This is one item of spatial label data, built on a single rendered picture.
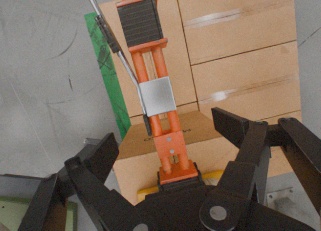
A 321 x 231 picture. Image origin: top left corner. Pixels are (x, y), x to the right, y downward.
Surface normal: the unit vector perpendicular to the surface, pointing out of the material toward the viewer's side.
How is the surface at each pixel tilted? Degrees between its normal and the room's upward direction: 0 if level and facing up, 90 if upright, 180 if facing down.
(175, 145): 0
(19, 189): 0
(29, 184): 0
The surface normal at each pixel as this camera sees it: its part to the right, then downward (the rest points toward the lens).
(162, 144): 0.04, 0.18
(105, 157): 0.97, -0.24
